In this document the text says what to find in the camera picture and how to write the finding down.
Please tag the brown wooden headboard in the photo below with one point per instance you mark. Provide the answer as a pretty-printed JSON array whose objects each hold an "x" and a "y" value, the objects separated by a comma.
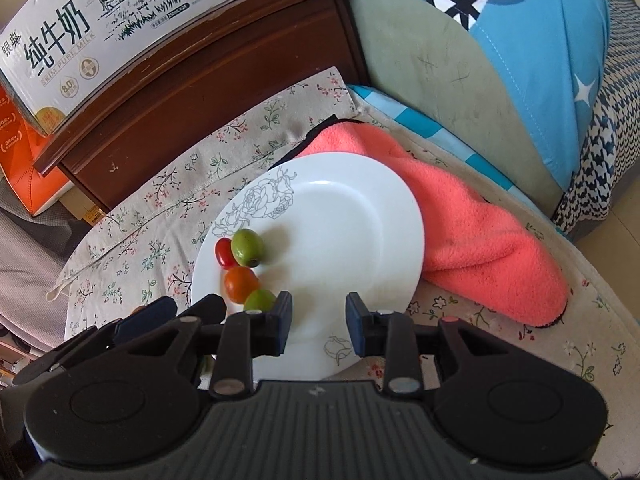
[{"x": 200, "y": 75}]

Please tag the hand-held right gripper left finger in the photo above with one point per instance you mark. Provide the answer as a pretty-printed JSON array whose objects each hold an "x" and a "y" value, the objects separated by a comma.
[{"x": 283, "y": 322}]

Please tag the plain cardboard box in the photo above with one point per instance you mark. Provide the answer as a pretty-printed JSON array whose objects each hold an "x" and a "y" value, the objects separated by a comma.
[{"x": 85, "y": 210}]

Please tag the beige floral quilted mat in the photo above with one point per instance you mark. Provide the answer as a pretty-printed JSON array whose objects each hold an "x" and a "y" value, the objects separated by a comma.
[{"x": 590, "y": 360}]

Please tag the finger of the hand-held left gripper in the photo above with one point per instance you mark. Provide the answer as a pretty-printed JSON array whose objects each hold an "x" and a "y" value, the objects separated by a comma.
[
  {"x": 145, "y": 317},
  {"x": 210, "y": 307}
]

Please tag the green cushion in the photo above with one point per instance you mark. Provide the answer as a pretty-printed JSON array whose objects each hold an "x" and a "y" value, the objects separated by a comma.
[{"x": 440, "y": 70}]

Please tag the white plate with rose print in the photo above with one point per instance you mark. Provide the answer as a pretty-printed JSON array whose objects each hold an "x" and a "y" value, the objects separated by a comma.
[{"x": 330, "y": 240}]

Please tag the blue striped sheet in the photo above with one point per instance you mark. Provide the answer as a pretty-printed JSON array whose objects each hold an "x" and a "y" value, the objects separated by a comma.
[{"x": 395, "y": 110}]

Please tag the pink fleece towel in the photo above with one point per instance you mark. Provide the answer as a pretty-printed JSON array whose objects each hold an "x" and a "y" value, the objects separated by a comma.
[{"x": 465, "y": 230}]

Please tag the red cherry tomato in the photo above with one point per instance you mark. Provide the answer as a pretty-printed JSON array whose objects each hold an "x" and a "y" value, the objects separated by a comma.
[{"x": 224, "y": 254}]

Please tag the white milk carton box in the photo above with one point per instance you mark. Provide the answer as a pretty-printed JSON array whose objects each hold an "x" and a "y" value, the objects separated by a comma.
[{"x": 125, "y": 20}]

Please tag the green jujube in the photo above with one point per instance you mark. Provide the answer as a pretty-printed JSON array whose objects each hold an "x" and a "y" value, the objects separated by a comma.
[
  {"x": 247, "y": 247},
  {"x": 259, "y": 301}
]

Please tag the blue printed pillow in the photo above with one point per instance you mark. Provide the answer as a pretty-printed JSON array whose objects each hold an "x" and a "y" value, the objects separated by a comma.
[{"x": 525, "y": 35}]

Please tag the houndstooth patterned cloth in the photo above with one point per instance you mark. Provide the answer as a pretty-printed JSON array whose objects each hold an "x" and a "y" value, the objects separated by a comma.
[{"x": 605, "y": 140}]

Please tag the orange cardboard box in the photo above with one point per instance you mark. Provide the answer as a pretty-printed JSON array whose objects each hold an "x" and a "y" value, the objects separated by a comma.
[{"x": 25, "y": 170}]

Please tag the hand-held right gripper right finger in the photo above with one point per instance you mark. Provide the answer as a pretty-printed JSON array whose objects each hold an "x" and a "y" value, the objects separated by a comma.
[{"x": 355, "y": 325}]

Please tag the orange kumquat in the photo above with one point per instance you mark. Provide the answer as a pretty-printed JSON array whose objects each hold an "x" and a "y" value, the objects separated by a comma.
[{"x": 241, "y": 284}]

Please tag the floral print cloth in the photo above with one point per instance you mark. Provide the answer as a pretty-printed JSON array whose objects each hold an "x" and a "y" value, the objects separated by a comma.
[{"x": 165, "y": 200}]

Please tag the grey checked cloth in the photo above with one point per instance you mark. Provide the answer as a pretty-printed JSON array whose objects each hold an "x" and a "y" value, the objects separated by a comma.
[{"x": 30, "y": 270}]

